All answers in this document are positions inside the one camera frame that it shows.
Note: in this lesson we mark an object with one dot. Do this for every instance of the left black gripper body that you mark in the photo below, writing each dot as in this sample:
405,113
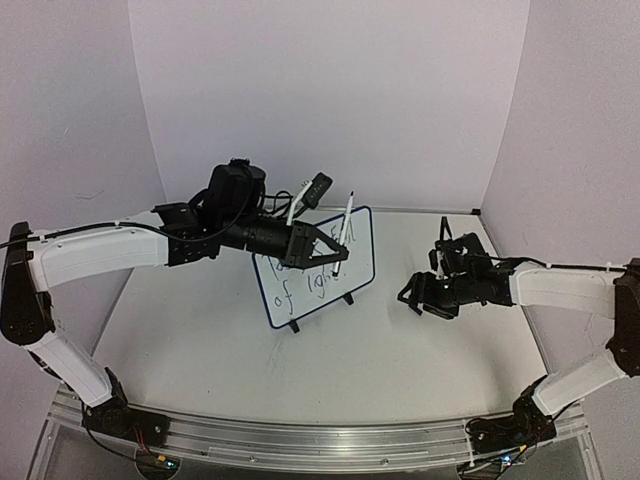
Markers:
239,230

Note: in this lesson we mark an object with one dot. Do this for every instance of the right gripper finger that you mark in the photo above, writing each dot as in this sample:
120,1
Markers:
418,282
414,302

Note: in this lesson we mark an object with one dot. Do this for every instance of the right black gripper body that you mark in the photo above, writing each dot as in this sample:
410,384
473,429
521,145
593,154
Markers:
435,278

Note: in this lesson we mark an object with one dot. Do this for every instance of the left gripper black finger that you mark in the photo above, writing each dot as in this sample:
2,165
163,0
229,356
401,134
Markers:
322,247
316,261

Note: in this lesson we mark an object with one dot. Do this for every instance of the white whiteboard marker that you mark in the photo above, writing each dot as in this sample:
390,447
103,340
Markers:
343,232

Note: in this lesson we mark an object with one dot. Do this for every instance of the blue framed whiteboard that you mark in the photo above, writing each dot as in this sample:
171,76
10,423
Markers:
293,294

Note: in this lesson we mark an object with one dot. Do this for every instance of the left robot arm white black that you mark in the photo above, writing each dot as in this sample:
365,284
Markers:
36,262

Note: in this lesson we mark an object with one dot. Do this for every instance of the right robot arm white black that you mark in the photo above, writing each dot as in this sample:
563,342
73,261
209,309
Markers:
610,292

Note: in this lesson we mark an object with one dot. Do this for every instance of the left black whiteboard foot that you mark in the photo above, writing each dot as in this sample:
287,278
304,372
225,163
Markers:
293,325

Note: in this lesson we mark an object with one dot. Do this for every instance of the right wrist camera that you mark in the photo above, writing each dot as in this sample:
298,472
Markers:
436,264

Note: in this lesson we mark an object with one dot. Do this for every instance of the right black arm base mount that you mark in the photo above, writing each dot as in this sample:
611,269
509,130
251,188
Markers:
521,428

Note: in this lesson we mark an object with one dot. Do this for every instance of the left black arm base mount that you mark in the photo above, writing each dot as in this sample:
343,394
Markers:
116,419

